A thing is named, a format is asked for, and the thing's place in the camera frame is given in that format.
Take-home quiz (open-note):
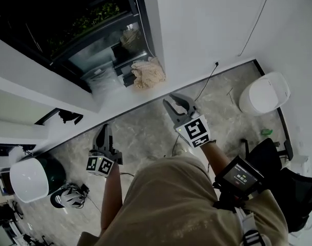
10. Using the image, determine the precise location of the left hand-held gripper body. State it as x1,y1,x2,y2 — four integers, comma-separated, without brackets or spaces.
86,147,124,178

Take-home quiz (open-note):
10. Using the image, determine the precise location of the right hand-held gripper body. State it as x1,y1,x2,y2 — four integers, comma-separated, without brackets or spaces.
174,108,211,149

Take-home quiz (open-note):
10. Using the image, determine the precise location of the person's left forearm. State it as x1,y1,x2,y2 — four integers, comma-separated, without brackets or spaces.
101,164,123,232

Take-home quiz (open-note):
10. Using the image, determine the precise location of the person's right forearm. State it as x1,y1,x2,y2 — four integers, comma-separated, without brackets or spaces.
201,141,231,178

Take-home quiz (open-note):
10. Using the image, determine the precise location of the person's right shoe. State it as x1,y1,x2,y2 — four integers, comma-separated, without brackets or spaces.
174,142,189,156

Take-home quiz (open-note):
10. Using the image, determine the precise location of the beige crumpled cloth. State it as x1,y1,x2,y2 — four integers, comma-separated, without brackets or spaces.
131,56,167,90

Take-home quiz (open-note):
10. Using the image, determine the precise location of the small black box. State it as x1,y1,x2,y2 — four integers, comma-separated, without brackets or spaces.
121,65,136,87

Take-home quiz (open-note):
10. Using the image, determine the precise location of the clear plastic bag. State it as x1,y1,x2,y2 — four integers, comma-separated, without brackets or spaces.
81,67,122,97

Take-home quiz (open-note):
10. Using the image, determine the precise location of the black wrist-mounted screen device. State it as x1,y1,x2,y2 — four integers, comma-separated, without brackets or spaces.
213,155,265,214

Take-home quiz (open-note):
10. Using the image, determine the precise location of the white bathtub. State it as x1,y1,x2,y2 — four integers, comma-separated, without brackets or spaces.
9,157,67,203

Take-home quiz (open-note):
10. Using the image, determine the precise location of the person's beige shirt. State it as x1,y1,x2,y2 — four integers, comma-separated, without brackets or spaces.
80,156,290,246

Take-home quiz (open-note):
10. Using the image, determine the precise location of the white toilet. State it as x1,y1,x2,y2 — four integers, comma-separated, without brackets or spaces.
239,72,291,116

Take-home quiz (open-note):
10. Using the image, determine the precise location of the dark wooden cabinet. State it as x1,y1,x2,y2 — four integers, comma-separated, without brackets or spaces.
0,173,15,197

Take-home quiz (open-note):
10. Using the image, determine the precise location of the green plant outside window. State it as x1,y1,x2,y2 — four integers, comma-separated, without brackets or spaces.
71,1,121,30
47,29,69,58

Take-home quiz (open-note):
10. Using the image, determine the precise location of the black office chair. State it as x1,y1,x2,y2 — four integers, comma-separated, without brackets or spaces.
240,137,312,233

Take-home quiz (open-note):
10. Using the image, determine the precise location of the black equipment pile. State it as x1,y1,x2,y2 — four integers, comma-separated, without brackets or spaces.
0,201,54,246

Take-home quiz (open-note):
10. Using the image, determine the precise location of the white box with blue mark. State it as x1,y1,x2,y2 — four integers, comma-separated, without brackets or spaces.
299,154,312,174

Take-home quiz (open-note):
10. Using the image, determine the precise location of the dark window pane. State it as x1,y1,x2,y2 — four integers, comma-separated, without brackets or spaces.
0,0,157,93

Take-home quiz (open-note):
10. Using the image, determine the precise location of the black power cable with plug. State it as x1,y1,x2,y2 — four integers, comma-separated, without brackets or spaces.
194,61,220,102

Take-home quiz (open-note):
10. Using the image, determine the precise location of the black device with wires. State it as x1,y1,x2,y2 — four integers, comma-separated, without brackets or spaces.
21,145,36,157
58,109,84,126

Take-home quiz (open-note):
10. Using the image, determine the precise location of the bent dark metal wire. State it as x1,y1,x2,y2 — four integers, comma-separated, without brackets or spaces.
226,87,235,105

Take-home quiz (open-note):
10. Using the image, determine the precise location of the thin grey wall cable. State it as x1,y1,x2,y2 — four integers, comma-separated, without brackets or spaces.
238,0,274,57

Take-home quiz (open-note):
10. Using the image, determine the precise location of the white strap with black buckle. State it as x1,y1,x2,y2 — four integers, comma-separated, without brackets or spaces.
234,208,267,246

